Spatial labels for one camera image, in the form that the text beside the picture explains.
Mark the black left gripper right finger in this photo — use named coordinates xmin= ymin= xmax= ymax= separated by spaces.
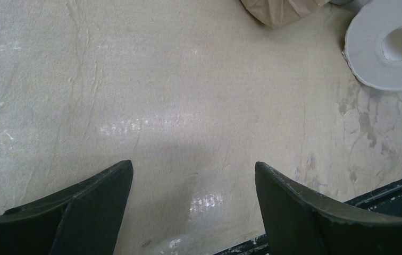
xmin=255 ymin=162 xmax=402 ymax=254

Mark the grey paper roll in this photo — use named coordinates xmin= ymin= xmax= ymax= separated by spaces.
xmin=329 ymin=0 xmax=354 ymax=6

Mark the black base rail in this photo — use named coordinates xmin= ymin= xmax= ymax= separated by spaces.
xmin=218 ymin=179 xmax=402 ymax=254

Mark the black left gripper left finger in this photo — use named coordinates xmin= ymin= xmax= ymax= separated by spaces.
xmin=0 ymin=160 xmax=133 ymax=254

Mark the unwrapped white paper roll lying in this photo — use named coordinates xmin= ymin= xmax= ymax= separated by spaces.
xmin=343 ymin=1 xmax=402 ymax=91

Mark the brown roll with print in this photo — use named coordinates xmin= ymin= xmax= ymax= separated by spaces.
xmin=241 ymin=0 xmax=329 ymax=28

